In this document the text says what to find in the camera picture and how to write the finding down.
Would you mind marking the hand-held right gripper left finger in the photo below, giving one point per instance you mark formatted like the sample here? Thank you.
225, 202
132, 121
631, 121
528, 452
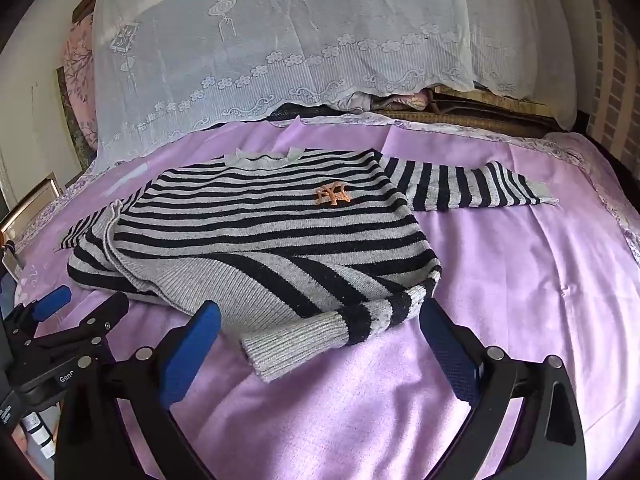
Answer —
192, 355

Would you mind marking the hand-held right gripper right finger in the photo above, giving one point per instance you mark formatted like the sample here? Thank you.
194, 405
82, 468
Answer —
452, 355

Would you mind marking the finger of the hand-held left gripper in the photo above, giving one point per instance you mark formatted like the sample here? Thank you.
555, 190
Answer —
50, 302
97, 321

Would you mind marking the black grey striped sweater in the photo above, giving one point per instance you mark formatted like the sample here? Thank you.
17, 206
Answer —
280, 230

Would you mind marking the purple bed sheet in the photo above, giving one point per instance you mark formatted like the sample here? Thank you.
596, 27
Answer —
500, 285

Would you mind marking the metal framed panel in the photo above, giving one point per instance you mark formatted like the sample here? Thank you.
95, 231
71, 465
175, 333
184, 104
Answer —
30, 200

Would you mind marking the dark marbled board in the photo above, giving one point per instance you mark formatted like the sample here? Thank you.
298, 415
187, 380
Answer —
67, 120

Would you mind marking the pink floral pillow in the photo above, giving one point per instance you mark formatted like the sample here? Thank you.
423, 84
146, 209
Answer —
80, 75

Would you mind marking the dark striped cloth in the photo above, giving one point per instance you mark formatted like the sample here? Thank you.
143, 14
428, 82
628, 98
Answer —
300, 110

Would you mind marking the brown checked curtain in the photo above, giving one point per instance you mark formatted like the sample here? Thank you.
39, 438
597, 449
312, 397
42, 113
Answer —
615, 85

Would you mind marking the white lace cover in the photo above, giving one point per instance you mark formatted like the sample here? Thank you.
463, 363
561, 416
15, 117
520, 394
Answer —
300, 35

